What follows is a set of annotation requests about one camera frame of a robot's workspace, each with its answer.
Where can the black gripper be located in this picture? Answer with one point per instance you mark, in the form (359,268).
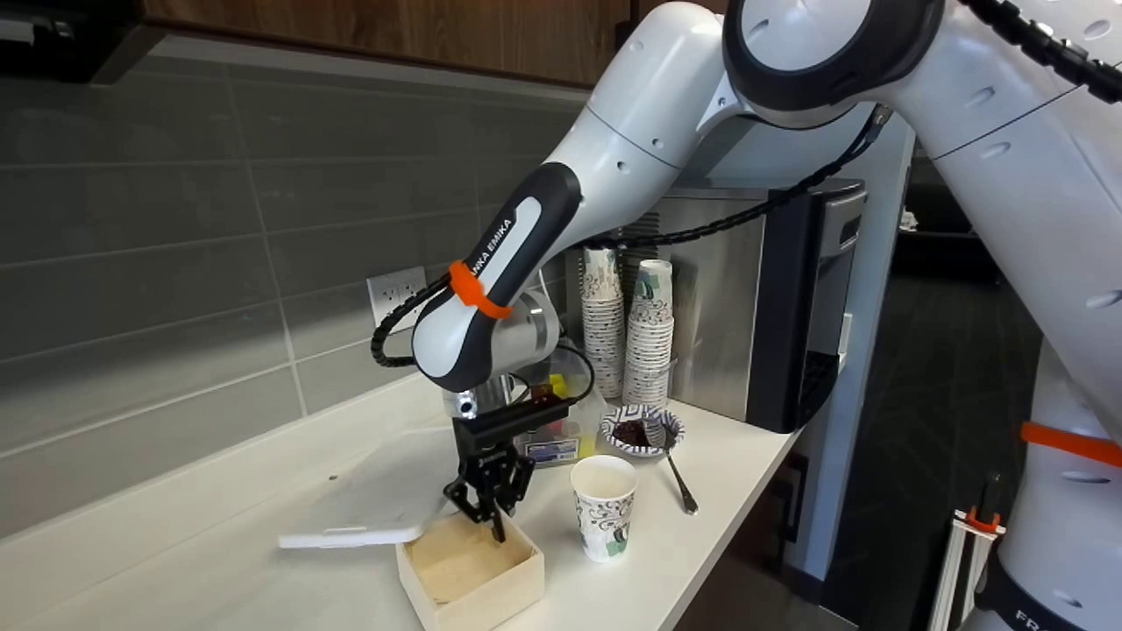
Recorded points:
(491,444)

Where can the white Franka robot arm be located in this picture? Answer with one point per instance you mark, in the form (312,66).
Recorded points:
(819,72)

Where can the clear plastic storage bin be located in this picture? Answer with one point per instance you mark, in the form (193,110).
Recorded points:
(557,444)

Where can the patterned paper cup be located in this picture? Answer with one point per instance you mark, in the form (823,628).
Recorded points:
(604,513)

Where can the blue patterned paper bowl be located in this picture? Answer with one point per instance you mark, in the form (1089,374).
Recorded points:
(635,436)

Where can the metal spoon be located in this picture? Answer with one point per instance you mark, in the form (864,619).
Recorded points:
(681,486)

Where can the stack of patterned paper cups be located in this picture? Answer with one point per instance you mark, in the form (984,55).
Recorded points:
(601,326)
(650,334)

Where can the black silver coffee machine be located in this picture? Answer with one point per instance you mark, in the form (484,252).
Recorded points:
(792,326)

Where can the brown wooden cabinet door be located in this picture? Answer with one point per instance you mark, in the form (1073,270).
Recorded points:
(409,29)

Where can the white pole with orange clip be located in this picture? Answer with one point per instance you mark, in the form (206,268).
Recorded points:
(967,562)

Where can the black overhead appliance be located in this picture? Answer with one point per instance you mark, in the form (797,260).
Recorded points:
(56,35)

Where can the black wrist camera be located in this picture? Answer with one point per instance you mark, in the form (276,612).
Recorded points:
(529,413)

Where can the white wall outlet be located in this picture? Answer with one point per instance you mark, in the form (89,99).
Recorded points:
(389,293)

